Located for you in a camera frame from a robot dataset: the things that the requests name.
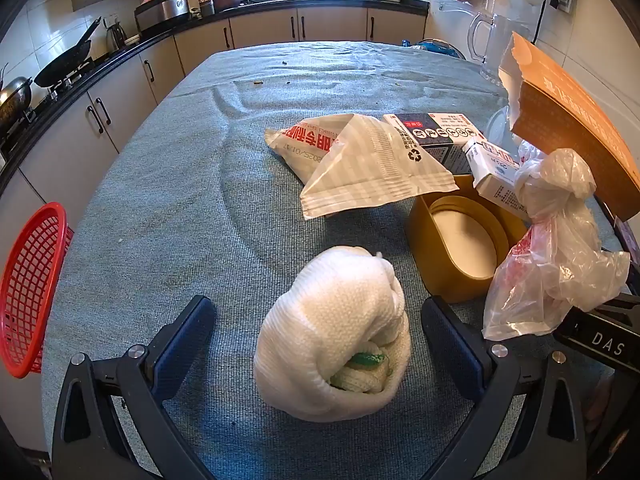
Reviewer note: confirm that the black frying pan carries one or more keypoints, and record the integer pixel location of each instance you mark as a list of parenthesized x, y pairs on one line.
[(62, 62)]

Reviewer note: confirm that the white striped snack bag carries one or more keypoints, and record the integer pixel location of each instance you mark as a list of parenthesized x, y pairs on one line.
[(370, 160)]

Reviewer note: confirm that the square gold tin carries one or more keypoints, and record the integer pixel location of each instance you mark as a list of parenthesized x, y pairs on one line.
[(425, 240)]

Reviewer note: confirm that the chopstick holder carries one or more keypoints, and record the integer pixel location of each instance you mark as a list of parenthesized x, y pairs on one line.
[(206, 6)]

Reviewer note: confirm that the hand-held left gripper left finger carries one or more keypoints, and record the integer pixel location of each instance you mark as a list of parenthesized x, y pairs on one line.
[(185, 341)]

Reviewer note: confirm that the beige base cabinets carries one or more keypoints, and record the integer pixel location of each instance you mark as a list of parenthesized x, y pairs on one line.
[(125, 90)]

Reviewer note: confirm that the clear plastic bag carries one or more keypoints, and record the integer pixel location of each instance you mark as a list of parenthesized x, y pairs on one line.
[(550, 260)]

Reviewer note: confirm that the dark label medicine box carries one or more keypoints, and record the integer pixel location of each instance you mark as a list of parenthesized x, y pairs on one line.
[(440, 132)]

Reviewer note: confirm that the blue-grey tablecloth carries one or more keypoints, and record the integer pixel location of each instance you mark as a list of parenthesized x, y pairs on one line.
[(175, 210)]

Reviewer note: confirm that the gas stove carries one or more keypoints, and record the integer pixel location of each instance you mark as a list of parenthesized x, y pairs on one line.
[(45, 95)]

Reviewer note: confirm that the steel kettle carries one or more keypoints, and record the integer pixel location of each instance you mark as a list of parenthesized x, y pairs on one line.
[(116, 35)]

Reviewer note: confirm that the steel rice cooker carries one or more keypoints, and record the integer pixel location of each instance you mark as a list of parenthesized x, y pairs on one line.
[(162, 10)]

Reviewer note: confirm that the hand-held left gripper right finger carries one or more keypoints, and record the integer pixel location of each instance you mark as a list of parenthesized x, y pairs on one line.
[(452, 346)]

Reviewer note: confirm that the white knitted cloth bundle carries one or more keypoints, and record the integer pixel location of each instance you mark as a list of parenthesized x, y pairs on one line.
[(325, 310)]

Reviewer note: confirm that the black kitchen countertop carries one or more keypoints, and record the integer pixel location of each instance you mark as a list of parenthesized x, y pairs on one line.
[(250, 11)]

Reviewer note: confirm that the blue plastic bag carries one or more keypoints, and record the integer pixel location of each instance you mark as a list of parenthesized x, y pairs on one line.
[(435, 47)]

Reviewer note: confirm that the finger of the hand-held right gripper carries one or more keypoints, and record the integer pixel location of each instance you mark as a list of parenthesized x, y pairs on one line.
[(627, 236)]

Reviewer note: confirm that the silver wok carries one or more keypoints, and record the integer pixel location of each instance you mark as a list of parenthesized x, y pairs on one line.
[(15, 97)]

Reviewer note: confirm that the red plastic basket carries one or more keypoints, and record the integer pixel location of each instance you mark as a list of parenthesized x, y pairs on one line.
[(30, 280)]

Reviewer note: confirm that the small white medicine box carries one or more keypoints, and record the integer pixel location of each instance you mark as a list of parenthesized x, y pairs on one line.
[(492, 175)]

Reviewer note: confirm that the clear glass pitcher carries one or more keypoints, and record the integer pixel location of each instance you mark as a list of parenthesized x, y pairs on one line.
[(500, 45)]

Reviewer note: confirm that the orange paper box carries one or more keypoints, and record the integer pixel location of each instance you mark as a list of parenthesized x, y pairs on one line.
[(575, 110)]

